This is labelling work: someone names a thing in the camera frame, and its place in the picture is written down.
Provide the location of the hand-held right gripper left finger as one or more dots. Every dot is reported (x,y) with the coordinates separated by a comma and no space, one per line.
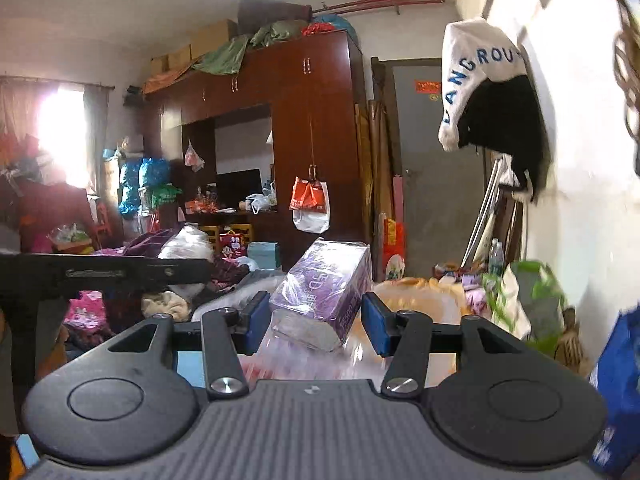
(258,316)

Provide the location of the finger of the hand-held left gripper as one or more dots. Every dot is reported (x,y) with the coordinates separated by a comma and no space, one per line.
(125,272)

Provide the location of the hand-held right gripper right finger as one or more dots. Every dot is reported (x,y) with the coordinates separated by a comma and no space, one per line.
(375,325)

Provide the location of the purple tissue pack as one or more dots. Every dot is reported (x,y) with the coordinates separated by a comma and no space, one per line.
(325,285)

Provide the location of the pile of dark clothes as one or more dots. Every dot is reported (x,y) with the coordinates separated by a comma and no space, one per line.
(150,260)

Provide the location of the teal box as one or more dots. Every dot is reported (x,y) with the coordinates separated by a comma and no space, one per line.
(263,256)

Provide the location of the red cartoon box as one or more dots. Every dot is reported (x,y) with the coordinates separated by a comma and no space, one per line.
(233,246)

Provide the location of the red gift box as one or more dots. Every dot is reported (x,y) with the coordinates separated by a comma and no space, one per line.
(394,245)

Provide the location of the stack of blue bags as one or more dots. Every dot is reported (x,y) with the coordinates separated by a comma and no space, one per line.
(142,185)

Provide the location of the orange and white plastic bag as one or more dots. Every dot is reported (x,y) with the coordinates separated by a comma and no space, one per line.
(310,205)

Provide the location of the black monitor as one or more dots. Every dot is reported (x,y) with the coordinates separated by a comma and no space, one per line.
(239,189)

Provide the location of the small hanging plastic bag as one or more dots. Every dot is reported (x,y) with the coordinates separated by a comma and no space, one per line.
(194,156)

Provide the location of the clear water bottle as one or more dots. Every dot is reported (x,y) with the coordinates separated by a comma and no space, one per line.
(496,257)

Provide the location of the grey door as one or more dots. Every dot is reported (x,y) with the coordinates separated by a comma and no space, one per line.
(430,185)

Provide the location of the green and white bag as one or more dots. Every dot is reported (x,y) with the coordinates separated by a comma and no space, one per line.
(530,300)

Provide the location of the metal folding rack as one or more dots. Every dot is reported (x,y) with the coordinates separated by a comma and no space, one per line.
(482,210)

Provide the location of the window curtain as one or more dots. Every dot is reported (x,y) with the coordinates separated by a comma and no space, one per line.
(30,130)

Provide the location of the straw broom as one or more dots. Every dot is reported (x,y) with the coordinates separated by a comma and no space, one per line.
(569,345)

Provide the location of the brown wooden wardrobe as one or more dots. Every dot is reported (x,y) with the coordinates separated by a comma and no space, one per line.
(300,125)

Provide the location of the black garment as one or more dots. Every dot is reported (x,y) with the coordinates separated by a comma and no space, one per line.
(505,130)

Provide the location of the green cloth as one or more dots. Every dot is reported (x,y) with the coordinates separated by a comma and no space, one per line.
(230,55)

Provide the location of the red door sign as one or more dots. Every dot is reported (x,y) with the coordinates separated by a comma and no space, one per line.
(428,86)

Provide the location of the cardboard box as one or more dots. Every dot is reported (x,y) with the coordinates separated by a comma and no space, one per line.
(212,37)

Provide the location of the blue plastic bag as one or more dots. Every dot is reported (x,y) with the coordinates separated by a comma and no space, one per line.
(620,390)

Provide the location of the white garment with blue letters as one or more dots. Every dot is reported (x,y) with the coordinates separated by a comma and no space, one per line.
(470,70)

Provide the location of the dark brown suitcase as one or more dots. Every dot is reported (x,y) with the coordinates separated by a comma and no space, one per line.
(275,15)

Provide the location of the brown bag with rings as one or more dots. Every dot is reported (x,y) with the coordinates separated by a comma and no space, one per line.
(631,95)

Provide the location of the red wall pipe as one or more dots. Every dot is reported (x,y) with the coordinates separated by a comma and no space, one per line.
(380,1)

